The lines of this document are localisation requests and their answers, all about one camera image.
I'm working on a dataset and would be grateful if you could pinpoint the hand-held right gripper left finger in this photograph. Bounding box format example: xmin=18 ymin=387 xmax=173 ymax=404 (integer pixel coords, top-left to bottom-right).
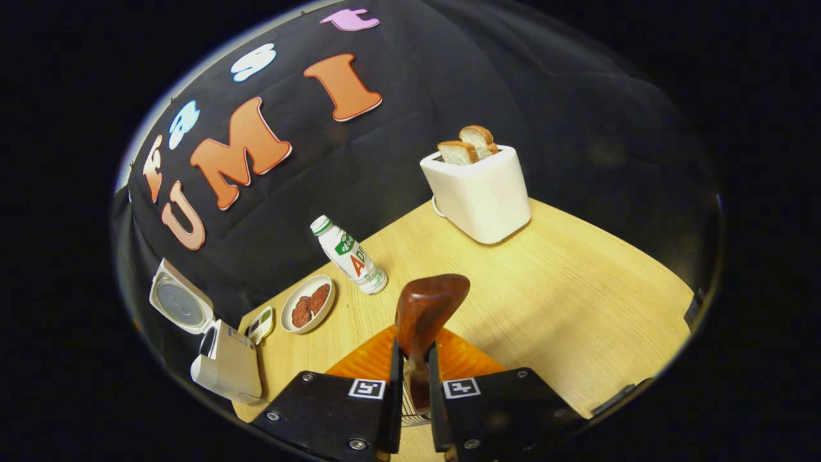
xmin=250 ymin=324 xmax=405 ymax=460

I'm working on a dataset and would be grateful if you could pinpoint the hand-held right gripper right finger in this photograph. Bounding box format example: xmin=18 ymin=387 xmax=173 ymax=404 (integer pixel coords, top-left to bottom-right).
xmin=428 ymin=327 xmax=584 ymax=460

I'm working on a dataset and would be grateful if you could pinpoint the dark wooden spoon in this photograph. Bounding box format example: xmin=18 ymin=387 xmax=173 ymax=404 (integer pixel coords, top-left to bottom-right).
xmin=394 ymin=274 xmax=471 ymax=412

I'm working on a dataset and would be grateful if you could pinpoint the white rice cooker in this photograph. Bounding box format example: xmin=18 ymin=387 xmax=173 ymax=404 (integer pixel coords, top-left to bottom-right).
xmin=149 ymin=258 xmax=264 ymax=404

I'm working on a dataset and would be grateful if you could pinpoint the white oval plate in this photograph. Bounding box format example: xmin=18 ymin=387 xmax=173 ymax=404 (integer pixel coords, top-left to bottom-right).
xmin=281 ymin=275 xmax=336 ymax=335

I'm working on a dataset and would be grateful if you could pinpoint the white compartment seasoning dish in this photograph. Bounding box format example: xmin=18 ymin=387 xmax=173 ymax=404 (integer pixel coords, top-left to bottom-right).
xmin=247 ymin=306 xmax=276 ymax=346

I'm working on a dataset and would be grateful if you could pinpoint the white drink bottle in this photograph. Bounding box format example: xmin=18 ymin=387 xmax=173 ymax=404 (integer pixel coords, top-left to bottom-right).
xmin=310 ymin=215 xmax=389 ymax=296

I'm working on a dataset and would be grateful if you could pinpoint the black table clamp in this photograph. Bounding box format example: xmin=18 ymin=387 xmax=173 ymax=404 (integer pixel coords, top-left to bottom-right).
xmin=590 ymin=383 xmax=639 ymax=417
xmin=684 ymin=288 xmax=707 ymax=330

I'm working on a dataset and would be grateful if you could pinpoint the cream toaster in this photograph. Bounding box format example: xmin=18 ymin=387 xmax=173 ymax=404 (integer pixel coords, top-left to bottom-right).
xmin=420 ymin=145 xmax=532 ymax=246

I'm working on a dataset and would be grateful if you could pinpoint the toast bread slice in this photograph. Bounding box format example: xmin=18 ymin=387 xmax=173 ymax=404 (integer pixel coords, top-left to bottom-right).
xmin=437 ymin=141 xmax=479 ymax=166
xmin=459 ymin=125 xmax=500 ymax=158

